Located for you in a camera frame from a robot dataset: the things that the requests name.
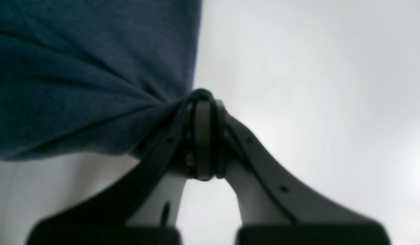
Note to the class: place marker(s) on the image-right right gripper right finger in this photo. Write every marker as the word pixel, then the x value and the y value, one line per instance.
pixel 277 208

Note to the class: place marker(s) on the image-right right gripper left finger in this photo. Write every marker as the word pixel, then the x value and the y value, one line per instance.
pixel 140 208

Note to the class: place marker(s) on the dark blue T-shirt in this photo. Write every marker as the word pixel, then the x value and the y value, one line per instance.
pixel 105 76

